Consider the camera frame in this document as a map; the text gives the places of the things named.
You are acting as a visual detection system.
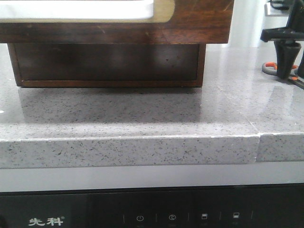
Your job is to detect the white corrugated backsplash panel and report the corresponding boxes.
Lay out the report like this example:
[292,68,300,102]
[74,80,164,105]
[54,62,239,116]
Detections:
[228,0,304,48]

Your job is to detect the black appliance control panel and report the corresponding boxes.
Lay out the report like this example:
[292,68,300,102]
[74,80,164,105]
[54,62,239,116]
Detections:
[0,184,304,228]

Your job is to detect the orange grey scissors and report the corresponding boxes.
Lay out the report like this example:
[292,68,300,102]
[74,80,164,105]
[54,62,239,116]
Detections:
[262,62,304,89]

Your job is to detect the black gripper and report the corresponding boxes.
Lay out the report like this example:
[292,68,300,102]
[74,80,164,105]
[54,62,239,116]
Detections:
[260,0,304,79]

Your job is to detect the dark wooden drawer cabinet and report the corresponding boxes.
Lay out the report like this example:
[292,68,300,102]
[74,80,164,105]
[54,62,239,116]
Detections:
[7,42,207,88]

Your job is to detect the wooden drawer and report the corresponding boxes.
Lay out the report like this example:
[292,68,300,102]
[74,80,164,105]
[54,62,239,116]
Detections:
[15,44,199,81]
[0,0,234,44]

